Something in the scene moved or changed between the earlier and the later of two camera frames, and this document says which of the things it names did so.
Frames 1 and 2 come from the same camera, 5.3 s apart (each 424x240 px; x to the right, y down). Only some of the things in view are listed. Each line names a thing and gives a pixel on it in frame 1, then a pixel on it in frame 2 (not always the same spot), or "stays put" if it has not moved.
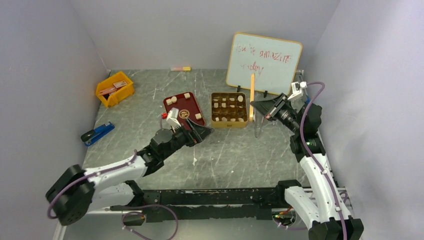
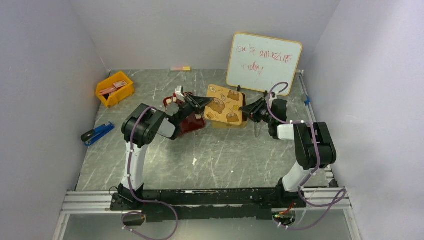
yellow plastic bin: [114, 89] stays put
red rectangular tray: [188, 108] stays put
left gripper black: [199, 133] to [197, 103]
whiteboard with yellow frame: [273, 61] stays put
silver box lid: [252, 97] to [225, 106]
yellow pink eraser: [181, 69] stays put
